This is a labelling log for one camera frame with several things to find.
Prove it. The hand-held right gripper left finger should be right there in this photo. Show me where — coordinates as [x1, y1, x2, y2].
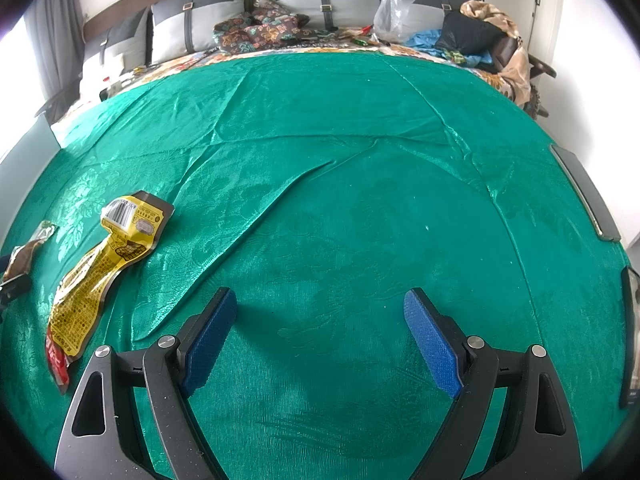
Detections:
[54, 286, 238, 480]

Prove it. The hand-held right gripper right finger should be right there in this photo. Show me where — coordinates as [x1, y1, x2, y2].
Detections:
[402, 287, 583, 480]

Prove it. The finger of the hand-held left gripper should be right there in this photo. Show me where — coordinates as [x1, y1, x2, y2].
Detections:
[0, 271, 32, 308]

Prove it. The small brown snack packet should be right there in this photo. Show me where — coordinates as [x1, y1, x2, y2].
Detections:
[0, 220, 60, 286]

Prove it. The yellow snack packet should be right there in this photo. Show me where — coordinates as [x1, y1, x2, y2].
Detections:
[46, 190, 176, 395]

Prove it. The green satin bedspread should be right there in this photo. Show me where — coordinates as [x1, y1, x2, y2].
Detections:
[0, 52, 633, 480]

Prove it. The black chair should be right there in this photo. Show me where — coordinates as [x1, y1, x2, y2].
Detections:
[35, 87, 83, 121]

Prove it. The black smartphone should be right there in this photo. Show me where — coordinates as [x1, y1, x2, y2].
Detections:
[619, 266, 640, 408]

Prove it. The grey smartphone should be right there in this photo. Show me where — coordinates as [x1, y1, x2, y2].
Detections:
[549, 144, 622, 242]

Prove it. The white cloth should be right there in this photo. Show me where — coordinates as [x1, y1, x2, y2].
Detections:
[80, 57, 132, 98]

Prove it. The grey curtain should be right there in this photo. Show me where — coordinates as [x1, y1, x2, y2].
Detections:
[22, 0, 86, 106]

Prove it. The floral bedsheet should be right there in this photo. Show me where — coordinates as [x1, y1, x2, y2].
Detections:
[52, 35, 521, 126]

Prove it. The dark armchair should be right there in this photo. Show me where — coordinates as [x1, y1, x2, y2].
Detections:
[492, 35, 558, 118]

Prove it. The blue cloth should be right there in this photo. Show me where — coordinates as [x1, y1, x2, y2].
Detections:
[405, 29, 501, 71]

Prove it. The black bag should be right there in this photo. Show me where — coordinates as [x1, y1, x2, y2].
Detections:
[435, 10, 508, 56]

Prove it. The dark floral quilt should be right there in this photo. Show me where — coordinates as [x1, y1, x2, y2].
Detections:
[212, 0, 313, 53]

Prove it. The clear plastic bag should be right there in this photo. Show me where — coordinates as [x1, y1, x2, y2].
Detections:
[372, 0, 417, 43]

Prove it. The white door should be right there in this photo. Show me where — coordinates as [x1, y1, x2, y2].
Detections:
[532, 0, 576, 56]

